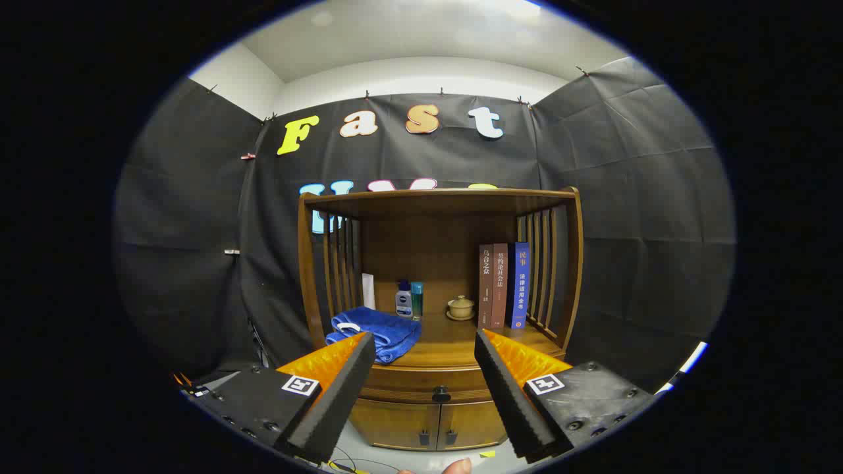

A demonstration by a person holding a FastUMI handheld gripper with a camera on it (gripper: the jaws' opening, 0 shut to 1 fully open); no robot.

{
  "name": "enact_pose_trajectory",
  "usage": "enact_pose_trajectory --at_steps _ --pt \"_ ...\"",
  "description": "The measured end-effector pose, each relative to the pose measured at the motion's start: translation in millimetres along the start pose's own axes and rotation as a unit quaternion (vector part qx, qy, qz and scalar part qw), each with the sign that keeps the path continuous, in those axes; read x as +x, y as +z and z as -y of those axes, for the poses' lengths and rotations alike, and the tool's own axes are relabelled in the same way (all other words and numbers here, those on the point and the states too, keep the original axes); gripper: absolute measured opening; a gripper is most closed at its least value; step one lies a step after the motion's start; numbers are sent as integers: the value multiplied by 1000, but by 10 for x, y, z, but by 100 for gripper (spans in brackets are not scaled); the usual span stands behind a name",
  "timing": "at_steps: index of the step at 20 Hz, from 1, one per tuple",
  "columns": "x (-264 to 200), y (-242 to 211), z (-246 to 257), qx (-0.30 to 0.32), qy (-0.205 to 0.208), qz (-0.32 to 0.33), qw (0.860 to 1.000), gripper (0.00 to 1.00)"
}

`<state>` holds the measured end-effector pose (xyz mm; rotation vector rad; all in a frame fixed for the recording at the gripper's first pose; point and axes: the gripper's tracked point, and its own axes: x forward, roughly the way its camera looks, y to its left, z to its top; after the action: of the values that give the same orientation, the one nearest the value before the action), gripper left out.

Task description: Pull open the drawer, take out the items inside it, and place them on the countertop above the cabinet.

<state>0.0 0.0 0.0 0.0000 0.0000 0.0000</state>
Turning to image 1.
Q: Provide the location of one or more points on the white upright card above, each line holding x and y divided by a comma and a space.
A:
368, 293

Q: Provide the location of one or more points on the wooden drawer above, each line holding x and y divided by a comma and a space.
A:
408, 382

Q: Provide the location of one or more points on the reddish brown book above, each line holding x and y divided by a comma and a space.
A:
500, 289

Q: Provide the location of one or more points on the blue book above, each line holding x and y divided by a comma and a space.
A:
520, 289

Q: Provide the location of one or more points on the wooden cabinet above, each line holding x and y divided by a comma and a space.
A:
421, 250

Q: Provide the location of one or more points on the black backdrop cloth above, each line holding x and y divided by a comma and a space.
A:
625, 197

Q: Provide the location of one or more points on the blue folded towel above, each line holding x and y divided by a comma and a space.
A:
388, 329

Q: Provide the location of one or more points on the white bottle with blue cap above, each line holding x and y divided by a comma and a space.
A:
404, 304

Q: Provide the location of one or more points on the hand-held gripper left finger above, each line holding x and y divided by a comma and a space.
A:
342, 395

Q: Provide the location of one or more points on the beige lidded teacup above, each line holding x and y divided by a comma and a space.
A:
460, 307

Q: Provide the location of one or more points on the dark brown book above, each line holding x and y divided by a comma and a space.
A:
486, 289

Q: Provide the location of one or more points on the wooden cabinet door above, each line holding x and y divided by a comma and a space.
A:
471, 424
395, 421

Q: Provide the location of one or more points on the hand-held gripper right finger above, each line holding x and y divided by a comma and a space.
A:
510, 395

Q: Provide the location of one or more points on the wooden countertop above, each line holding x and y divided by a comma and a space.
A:
448, 342

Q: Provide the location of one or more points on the teal bottle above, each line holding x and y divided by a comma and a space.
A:
417, 296

